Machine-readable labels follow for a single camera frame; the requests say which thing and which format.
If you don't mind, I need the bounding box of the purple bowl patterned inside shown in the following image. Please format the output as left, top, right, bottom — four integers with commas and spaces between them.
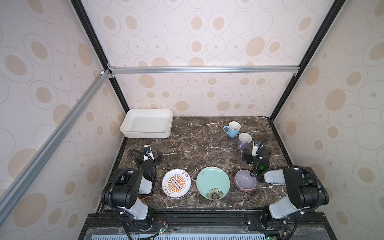
234, 170, 257, 192

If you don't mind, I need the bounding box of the white plate orange sunburst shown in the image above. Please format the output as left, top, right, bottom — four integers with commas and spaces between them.
162, 169, 192, 200

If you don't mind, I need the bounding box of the white plastic bin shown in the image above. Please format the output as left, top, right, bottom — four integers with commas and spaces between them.
120, 109, 173, 139

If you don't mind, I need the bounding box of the mint green flower plate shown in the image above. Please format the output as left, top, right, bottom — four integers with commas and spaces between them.
196, 167, 230, 201

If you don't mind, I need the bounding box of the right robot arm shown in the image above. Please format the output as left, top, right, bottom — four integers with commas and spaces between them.
235, 139, 330, 220

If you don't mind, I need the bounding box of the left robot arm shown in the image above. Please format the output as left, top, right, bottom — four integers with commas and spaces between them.
101, 145, 163, 221

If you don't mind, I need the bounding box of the purple mug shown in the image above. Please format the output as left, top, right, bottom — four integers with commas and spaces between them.
238, 133, 253, 151

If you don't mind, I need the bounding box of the light blue mug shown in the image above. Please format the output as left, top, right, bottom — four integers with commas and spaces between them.
223, 121, 241, 138

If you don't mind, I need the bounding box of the horizontal aluminium rail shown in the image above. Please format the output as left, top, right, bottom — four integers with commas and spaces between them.
110, 66, 300, 75

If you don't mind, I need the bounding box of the left diagonal aluminium rail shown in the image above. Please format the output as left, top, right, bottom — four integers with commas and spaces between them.
1, 69, 111, 225

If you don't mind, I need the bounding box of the black frame post left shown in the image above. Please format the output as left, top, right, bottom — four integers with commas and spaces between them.
70, 0, 130, 114

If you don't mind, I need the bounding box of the black frame post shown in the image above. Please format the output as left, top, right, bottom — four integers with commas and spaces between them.
70, 0, 130, 114
269, 0, 346, 123

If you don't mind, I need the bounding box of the black frame post right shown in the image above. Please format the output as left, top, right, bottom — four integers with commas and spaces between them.
269, 0, 346, 123

